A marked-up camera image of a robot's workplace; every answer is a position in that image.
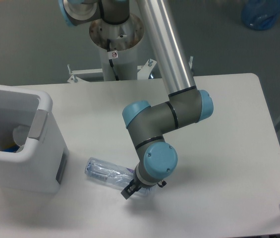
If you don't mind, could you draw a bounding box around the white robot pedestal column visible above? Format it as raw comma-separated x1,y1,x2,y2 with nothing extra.
89,13,144,81

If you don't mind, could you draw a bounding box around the white paper wrapper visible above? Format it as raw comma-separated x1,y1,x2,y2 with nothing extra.
12,125,30,153

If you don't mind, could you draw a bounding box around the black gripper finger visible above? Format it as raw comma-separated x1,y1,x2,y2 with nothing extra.
121,182,136,199

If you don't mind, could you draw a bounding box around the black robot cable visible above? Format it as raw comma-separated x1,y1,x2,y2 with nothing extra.
106,39,120,81

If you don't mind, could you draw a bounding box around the colourful trash inside can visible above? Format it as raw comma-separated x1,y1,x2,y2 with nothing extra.
3,144,20,153

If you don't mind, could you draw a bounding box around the white pedestal base frame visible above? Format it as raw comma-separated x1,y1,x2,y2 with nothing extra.
66,56,194,84

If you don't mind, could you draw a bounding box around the crushed clear plastic bottle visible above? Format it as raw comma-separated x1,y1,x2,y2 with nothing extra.
84,157,157,199

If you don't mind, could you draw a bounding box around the white plastic trash can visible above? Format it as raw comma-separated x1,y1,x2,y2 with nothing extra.
0,85,69,193

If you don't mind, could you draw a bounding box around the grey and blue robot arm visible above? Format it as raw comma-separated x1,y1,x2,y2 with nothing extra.
58,0,214,198

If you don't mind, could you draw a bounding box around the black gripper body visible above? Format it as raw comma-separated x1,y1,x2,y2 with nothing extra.
129,179,167,192

